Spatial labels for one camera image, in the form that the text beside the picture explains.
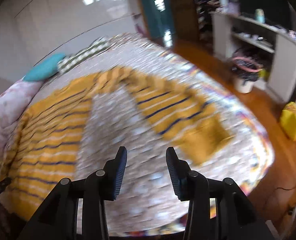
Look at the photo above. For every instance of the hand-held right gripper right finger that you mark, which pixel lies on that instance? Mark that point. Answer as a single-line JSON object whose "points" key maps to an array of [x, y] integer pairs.
{"points": [[173, 172]]}

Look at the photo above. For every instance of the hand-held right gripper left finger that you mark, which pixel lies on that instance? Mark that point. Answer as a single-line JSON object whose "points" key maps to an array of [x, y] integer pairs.
{"points": [[120, 172]]}

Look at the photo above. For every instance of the yellow striped shirt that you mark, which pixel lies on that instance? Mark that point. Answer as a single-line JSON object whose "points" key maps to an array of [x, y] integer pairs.
{"points": [[50, 142]]}

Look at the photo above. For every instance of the beige spotted blanket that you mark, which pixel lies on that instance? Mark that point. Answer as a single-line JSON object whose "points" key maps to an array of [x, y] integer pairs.
{"points": [[113, 127]]}

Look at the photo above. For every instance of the colourful patterned bedsheet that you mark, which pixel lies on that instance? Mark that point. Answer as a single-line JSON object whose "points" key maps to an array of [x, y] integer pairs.
{"points": [[260, 140]]}

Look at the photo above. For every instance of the white bin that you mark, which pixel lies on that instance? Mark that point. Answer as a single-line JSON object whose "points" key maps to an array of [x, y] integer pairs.
{"points": [[243, 85]]}

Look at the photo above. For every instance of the olive polka-dot pillow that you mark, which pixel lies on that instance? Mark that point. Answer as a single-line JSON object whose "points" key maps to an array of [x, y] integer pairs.
{"points": [[83, 53]]}

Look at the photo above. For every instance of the yellow bag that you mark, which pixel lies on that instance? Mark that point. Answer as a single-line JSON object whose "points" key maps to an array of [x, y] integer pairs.
{"points": [[290, 125]]}

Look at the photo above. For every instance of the pink hoop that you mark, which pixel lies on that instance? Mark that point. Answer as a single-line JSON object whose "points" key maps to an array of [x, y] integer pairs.
{"points": [[247, 69]]}

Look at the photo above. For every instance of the teal pillow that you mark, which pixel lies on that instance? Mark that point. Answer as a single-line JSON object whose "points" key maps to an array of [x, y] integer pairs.
{"points": [[44, 67]]}

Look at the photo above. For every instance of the pink floral quilt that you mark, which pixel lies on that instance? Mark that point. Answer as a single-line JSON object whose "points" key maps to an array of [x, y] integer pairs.
{"points": [[5, 105]]}

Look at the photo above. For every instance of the teal door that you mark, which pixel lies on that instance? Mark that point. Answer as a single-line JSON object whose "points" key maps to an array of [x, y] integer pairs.
{"points": [[160, 17]]}

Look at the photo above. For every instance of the dark cluttered rack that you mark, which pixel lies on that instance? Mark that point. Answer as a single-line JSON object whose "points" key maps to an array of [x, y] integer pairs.
{"points": [[205, 17]]}

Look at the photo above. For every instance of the white shelf unit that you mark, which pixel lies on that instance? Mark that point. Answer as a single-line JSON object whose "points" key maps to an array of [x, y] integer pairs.
{"points": [[284, 55]]}

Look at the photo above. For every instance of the teal cup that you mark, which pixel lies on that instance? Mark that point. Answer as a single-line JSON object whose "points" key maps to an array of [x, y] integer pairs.
{"points": [[259, 16]]}

